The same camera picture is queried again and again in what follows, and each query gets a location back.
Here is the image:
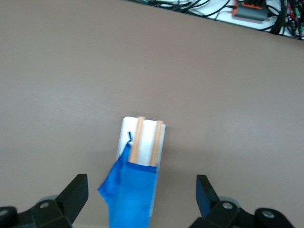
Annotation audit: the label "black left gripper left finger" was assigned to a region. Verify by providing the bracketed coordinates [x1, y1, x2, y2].
[0, 174, 90, 228]

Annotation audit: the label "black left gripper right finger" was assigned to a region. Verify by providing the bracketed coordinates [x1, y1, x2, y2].
[187, 174, 295, 228]

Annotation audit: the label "blue cloth towel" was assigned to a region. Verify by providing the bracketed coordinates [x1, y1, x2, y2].
[97, 131, 159, 228]

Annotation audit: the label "grey orange power box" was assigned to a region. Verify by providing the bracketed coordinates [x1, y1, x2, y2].
[231, 0, 269, 22]

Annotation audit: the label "thick black cable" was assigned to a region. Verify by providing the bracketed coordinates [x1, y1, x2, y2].
[270, 0, 289, 36]

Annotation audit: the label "tangled black thin cables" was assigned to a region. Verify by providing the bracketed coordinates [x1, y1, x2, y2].
[140, 0, 235, 19]

